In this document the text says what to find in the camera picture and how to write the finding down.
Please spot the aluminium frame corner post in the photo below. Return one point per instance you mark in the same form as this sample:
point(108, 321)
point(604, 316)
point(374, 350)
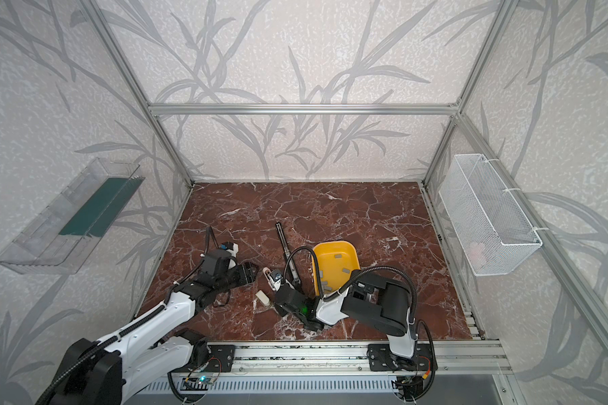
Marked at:
point(499, 24)
point(97, 20)

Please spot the beige mini stapler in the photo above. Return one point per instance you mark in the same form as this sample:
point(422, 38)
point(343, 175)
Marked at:
point(263, 298)

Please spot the aluminium frame corner post right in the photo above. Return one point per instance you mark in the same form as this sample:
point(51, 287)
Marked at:
point(499, 24)

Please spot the aluminium frame back crossbar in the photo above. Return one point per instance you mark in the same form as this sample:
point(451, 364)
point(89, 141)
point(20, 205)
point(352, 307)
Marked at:
point(164, 109)

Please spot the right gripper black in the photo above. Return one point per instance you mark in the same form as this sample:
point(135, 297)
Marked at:
point(281, 294)

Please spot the green circuit board left base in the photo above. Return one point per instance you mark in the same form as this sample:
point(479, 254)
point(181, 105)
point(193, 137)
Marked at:
point(198, 383)

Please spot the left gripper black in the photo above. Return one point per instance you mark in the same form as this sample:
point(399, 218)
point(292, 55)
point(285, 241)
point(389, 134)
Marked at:
point(246, 272)

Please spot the clear plastic wall bin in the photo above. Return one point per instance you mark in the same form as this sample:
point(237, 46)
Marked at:
point(61, 238)

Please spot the yellow plastic tray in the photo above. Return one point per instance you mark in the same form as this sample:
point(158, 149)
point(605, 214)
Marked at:
point(330, 276)

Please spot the circuit board right base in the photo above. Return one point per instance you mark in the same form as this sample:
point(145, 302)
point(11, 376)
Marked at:
point(411, 389)

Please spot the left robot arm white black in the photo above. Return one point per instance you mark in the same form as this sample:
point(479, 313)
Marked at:
point(118, 365)

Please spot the white wire mesh basket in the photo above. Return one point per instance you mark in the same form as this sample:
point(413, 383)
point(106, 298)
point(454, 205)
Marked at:
point(495, 234)

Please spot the aluminium frame corner post left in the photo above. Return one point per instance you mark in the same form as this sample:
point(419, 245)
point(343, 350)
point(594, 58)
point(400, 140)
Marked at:
point(97, 20)

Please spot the black metal stapler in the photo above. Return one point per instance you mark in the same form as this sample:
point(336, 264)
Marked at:
point(291, 265)

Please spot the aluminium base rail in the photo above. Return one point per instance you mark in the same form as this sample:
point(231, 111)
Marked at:
point(350, 358)

